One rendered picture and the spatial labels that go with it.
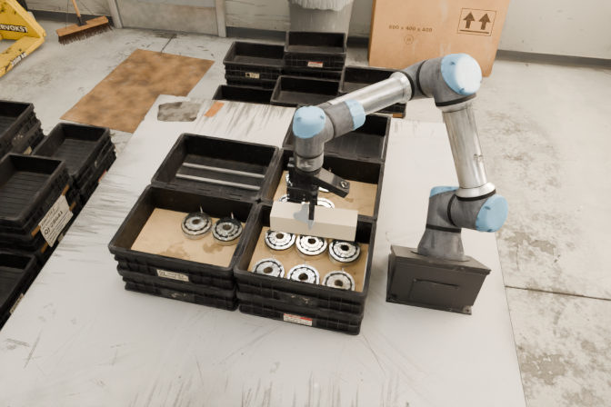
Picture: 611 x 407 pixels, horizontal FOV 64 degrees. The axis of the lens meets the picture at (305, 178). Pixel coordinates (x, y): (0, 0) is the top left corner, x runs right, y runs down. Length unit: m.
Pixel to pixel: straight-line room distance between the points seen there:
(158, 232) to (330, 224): 0.66
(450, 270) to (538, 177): 2.01
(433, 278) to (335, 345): 0.37
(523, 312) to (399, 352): 1.21
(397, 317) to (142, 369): 0.80
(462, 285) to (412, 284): 0.15
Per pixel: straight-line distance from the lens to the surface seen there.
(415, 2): 4.20
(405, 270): 1.56
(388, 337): 1.63
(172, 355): 1.62
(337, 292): 1.42
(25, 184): 2.66
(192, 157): 2.01
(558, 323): 2.76
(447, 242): 1.62
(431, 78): 1.45
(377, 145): 2.06
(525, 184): 3.39
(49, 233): 2.52
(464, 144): 1.47
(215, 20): 4.69
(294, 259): 1.61
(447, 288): 1.62
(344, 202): 1.79
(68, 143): 3.02
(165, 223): 1.77
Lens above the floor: 2.10
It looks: 43 degrees down
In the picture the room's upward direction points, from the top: 1 degrees clockwise
